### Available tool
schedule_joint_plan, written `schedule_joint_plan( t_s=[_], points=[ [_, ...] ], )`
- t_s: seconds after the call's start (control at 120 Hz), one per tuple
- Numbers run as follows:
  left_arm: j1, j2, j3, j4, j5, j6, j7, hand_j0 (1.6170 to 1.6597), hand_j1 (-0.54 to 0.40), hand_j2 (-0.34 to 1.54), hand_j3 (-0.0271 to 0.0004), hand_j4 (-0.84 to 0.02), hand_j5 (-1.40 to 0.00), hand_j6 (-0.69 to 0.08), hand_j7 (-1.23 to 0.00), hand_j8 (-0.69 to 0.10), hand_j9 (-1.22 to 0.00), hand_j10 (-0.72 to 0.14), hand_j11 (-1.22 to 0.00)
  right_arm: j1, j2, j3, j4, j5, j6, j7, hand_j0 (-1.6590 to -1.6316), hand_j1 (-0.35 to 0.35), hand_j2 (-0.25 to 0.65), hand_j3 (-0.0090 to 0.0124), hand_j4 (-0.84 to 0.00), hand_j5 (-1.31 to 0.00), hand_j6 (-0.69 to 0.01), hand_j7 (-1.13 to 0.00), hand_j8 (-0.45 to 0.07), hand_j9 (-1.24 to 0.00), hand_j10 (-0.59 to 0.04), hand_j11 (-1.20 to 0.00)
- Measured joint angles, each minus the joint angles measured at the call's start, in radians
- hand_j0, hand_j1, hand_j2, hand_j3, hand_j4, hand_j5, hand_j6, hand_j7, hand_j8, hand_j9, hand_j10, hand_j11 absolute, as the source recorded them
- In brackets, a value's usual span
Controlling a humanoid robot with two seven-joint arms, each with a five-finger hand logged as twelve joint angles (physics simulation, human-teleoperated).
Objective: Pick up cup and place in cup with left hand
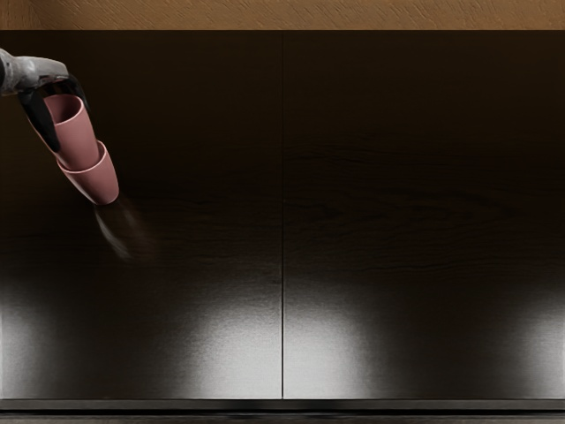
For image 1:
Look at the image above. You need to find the pink cup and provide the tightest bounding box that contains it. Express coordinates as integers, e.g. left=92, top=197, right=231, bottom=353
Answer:
left=56, top=140, right=120, bottom=206
left=42, top=94, right=102, bottom=168

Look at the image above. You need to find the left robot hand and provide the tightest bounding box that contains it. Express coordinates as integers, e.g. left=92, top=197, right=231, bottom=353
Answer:
left=0, top=47, right=91, bottom=153

